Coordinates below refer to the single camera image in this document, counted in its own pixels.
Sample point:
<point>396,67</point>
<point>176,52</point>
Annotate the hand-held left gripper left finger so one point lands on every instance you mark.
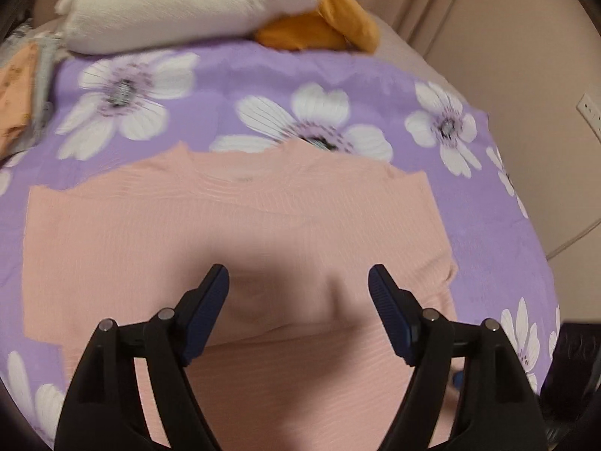
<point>206,314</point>

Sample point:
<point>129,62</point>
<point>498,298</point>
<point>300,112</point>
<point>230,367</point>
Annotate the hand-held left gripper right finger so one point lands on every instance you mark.
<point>392,314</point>

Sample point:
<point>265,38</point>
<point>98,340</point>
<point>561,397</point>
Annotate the pink knit sweater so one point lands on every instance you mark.
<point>263,225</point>

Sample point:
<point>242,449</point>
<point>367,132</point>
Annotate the purple floral blanket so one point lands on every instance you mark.
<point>225,84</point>

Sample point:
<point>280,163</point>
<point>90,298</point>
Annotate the orange cloth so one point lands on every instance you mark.
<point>16,89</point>

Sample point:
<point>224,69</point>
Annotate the white and orange plush toy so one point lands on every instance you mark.
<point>188,4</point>

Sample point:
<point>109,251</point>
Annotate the white wall socket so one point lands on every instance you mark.
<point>590,113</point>

